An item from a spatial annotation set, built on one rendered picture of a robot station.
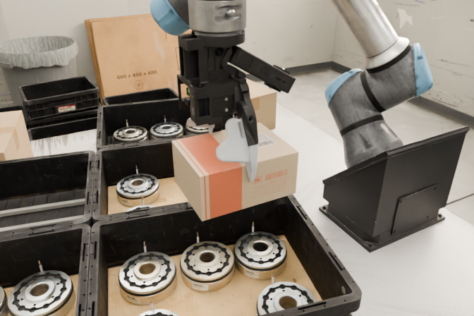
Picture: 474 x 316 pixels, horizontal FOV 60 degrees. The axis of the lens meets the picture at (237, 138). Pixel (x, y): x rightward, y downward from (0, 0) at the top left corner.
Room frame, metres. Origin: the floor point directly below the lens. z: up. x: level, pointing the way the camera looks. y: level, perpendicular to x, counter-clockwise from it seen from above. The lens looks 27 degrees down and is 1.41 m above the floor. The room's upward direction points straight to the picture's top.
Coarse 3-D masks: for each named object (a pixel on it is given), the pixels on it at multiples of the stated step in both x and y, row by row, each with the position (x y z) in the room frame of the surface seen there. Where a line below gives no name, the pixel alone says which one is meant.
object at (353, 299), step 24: (144, 216) 0.63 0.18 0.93; (168, 216) 0.64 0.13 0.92; (96, 240) 0.56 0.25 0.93; (96, 264) 0.50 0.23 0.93; (336, 264) 0.52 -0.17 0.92; (96, 288) 0.45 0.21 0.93; (96, 312) 0.41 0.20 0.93; (288, 312) 0.41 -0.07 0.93; (312, 312) 0.41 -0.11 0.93; (336, 312) 0.42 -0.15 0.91
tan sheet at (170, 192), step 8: (160, 184) 0.90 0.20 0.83; (168, 184) 0.90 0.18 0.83; (176, 184) 0.90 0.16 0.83; (112, 192) 0.86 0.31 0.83; (160, 192) 0.86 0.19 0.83; (168, 192) 0.86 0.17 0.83; (176, 192) 0.86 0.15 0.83; (112, 200) 0.82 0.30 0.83; (160, 200) 0.82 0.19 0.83; (168, 200) 0.82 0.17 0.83; (176, 200) 0.82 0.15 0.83; (184, 200) 0.82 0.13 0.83; (112, 208) 0.79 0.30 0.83; (120, 208) 0.79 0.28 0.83; (128, 208) 0.79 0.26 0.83
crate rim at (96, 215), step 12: (144, 144) 0.93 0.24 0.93; (156, 144) 0.93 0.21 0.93; (168, 144) 0.94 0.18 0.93; (96, 156) 0.87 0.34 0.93; (96, 168) 0.81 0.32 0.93; (96, 180) 0.76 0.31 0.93; (96, 192) 0.71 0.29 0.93; (96, 204) 0.67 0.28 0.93; (180, 204) 0.67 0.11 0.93; (96, 216) 0.63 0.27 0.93; (108, 216) 0.63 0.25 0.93; (120, 216) 0.63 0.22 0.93
